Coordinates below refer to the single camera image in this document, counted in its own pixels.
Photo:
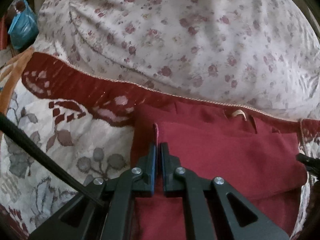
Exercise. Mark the dark red knit garment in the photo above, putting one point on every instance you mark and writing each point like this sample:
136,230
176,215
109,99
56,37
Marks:
257,158

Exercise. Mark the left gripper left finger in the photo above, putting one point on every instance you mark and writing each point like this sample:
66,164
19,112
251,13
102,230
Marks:
81,218

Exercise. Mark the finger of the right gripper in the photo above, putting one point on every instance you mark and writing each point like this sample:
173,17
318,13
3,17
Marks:
312,165

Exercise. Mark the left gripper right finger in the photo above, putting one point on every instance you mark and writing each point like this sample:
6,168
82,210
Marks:
213,209

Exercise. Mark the floral white duvet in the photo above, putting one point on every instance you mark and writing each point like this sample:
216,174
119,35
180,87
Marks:
259,53

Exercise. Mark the blue plastic bag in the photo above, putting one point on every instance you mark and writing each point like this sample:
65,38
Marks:
23,29

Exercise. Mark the red white floral blanket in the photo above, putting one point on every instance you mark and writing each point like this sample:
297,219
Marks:
86,124

